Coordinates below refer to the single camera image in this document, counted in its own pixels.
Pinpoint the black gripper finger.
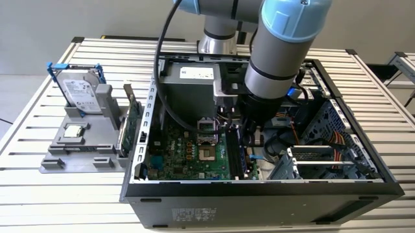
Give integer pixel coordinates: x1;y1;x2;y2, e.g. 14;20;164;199
254;124;264;147
242;118;255;147

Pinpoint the dark RAM stick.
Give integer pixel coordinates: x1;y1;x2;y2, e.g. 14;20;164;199
235;126;251;174
63;145;100;151

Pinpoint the black RAM slot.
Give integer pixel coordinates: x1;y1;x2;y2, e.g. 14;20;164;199
226;123;242;181
234;123;251;181

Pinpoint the metal socket cover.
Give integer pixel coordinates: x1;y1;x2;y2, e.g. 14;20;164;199
196;117;218;144

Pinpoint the CPU socket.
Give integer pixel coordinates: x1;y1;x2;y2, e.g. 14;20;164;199
198;144;218;162

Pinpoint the grey perforated disk bay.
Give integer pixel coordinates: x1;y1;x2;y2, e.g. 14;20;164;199
268;145;358;181

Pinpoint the grey power supply unit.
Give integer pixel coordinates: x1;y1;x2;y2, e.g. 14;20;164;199
159;62;223;122

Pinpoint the silver metal drive bay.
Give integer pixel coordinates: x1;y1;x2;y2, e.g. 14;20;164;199
297;60;327;101

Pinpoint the green motherboard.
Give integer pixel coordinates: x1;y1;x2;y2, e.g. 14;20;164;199
147;121;260;182

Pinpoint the black open PC case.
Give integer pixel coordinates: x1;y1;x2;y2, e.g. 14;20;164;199
119;50;406;230

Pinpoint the green graphics card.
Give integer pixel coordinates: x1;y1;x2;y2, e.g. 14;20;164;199
116;83;143;157

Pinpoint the grey parts rack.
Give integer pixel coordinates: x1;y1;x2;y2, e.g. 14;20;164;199
39;83;143;174

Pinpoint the aluminium side table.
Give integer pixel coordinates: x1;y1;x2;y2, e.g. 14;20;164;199
385;51;415;107

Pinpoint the silver CPU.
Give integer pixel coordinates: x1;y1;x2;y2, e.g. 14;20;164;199
63;125;86;138

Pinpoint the hard disk in blue carrier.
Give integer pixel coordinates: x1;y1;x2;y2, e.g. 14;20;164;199
46;62;108;115

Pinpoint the black looped cable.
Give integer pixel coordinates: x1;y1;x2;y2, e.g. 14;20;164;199
264;132;293;162

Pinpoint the thin orange wire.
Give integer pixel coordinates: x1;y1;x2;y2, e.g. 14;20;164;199
290;121;302;147

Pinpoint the orange yellow wire bundle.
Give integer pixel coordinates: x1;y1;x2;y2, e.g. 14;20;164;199
329;131;347;175

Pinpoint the black connector cable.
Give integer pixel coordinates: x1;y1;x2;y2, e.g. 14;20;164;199
303;137;347;150

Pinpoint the black camera cable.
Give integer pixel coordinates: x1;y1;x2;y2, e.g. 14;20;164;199
155;0;230;133

